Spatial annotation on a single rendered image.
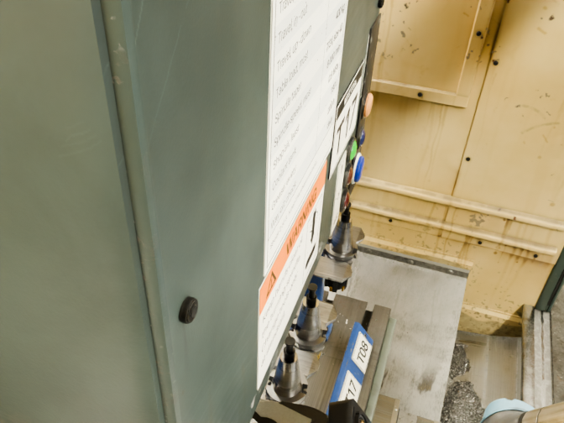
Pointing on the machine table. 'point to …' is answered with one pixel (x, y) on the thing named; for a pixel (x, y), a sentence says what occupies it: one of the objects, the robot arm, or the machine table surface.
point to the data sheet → (299, 106)
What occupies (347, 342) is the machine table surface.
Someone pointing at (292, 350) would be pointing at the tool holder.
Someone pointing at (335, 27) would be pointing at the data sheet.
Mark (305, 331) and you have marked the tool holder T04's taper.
